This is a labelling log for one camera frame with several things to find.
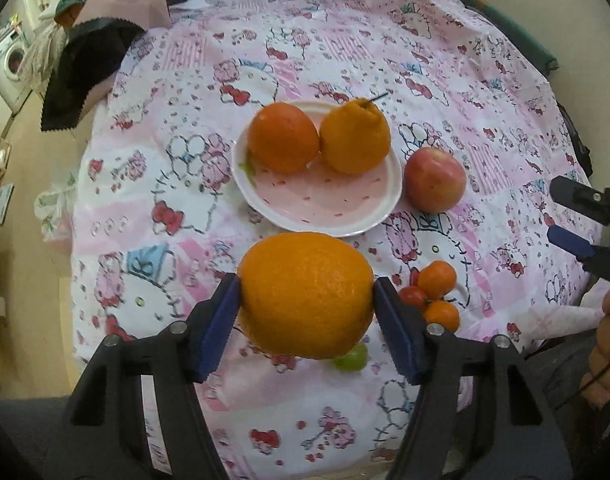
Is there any white plastic bag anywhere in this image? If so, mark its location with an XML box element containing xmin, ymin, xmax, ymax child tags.
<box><xmin>34</xmin><ymin>175</ymin><xmax>78</xmax><ymax>241</ymax></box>

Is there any large round orange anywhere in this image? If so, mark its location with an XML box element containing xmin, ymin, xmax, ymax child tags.
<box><xmin>236</xmin><ymin>231</ymin><xmax>376</xmax><ymax>361</ymax></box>

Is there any white washing machine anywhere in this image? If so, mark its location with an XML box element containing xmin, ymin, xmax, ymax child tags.
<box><xmin>0</xmin><ymin>25</ymin><xmax>36</xmax><ymax>113</ymax></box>

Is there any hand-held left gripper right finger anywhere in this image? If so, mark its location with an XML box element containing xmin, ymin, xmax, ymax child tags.
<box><xmin>372</xmin><ymin>276</ymin><xmax>576</xmax><ymax>480</ymax></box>

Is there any smooth round orange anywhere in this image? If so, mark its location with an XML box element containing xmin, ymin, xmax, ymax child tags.
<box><xmin>247</xmin><ymin>102</ymin><xmax>320</xmax><ymax>175</ymax></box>

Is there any red apple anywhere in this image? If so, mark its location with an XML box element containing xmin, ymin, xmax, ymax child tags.
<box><xmin>403</xmin><ymin>146</ymin><xmax>468</xmax><ymax>214</ymax></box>

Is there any pink cartoon printed tablecloth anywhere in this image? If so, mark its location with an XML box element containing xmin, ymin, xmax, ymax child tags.
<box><xmin>70</xmin><ymin>0</ymin><xmax>610</xmax><ymax>480</ymax></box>

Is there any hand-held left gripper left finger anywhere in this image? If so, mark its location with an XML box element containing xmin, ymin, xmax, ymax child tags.
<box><xmin>45</xmin><ymin>272</ymin><xmax>243</xmax><ymax>480</ymax></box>

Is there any black zigzag-edged cloth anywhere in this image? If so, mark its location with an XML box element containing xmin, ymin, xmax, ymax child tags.
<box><xmin>40</xmin><ymin>17</ymin><xmax>146</xmax><ymax>133</ymax></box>

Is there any pink strawberry-shaped plate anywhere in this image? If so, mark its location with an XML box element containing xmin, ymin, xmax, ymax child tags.
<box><xmin>231</xmin><ymin>100</ymin><xmax>403</xmax><ymax>238</ymax></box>

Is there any teal fabric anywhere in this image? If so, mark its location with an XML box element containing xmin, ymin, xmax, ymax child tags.
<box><xmin>435</xmin><ymin>0</ymin><xmax>560</xmax><ymax>73</ymax></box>

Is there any small mandarin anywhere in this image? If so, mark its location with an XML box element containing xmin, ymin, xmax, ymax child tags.
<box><xmin>424</xmin><ymin>300</ymin><xmax>460</xmax><ymax>333</ymax></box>
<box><xmin>417</xmin><ymin>260</ymin><xmax>458</xmax><ymax>300</ymax></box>

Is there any red cherry tomato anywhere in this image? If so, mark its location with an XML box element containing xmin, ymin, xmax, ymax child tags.
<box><xmin>399</xmin><ymin>285</ymin><xmax>430</xmax><ymax>310</ymax></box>

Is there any green grape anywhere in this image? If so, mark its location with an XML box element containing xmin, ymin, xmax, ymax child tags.
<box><xmin>332</xmin><ymin>342</ymin><xmax>370</xmax><ymax>372</ymax></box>

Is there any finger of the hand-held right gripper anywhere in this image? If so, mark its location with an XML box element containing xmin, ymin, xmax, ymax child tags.
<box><xmin>546</xmin><ymin>225</ymin><xmax>610</xmax><ymax>283</ymax></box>
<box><xmin>549</xmin><ymin>175</ymin><xmax>610</xmax><ymax>226</ymax></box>

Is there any orange bag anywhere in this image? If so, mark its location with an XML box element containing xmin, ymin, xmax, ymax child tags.
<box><xmin>55</xmin><ymin>5</ymin><xmax>83</xmax><ymax>28</ymax></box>

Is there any bumpy knobbed orange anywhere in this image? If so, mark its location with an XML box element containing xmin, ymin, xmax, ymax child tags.
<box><xmin>319</xmin><ymin>91</ymin><xmax>392</xmax><ymax>176</ymax></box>

